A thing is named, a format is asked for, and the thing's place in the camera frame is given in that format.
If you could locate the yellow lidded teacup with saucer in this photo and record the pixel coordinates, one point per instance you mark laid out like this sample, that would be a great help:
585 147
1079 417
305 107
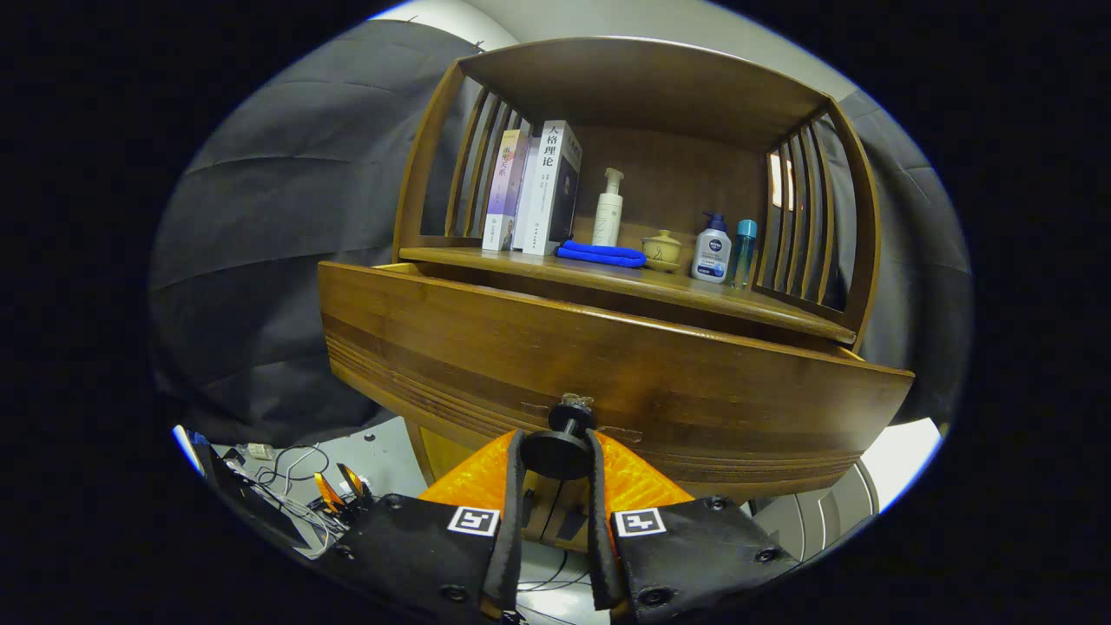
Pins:
662 250

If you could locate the small white box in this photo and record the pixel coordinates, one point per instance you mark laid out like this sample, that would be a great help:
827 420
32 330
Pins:
260 450

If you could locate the thick black and white book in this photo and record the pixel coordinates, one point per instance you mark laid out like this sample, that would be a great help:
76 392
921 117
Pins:
547 191

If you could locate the thin white book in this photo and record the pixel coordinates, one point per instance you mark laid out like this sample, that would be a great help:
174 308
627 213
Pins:
526 208

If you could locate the orange and black tool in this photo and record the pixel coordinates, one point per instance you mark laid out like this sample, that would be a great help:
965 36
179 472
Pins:
338 490

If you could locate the pink purple book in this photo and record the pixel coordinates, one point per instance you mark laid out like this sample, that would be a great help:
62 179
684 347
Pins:
505 191

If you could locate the blue folded cloth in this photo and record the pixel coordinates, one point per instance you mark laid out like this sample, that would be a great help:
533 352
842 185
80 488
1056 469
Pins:
603 254

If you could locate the white pump bottle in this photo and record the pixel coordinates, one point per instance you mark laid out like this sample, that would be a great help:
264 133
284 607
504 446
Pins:
608 217

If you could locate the wooden drawer with black knob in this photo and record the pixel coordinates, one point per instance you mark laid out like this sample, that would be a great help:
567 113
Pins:
521 347

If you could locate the dark flat device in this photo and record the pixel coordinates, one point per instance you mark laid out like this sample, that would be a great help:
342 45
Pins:
247 499

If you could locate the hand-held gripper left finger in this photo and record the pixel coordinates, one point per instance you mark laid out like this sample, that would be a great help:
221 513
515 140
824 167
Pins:
512 547

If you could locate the wooden countertop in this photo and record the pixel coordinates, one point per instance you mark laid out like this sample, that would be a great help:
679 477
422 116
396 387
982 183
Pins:
755 299

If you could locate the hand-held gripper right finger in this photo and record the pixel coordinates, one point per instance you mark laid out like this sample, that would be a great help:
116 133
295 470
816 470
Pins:
599 555

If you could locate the brown wooden cabinet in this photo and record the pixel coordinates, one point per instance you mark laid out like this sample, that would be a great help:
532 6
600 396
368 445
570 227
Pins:
651 87

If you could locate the white bottle with blue cap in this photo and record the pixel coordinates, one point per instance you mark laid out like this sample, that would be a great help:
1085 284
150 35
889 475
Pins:
712 256

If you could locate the teal slim bottle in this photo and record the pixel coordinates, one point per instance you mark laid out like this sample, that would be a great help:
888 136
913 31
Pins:
744 247

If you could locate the black backdrop cloth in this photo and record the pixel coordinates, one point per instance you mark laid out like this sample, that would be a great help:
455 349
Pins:
260 260

